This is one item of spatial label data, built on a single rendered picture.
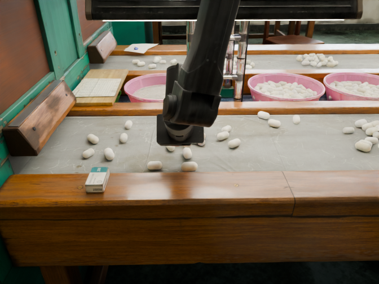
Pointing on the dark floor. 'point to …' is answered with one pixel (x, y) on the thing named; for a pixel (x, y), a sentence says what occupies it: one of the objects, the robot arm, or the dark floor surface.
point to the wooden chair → (287, 37)
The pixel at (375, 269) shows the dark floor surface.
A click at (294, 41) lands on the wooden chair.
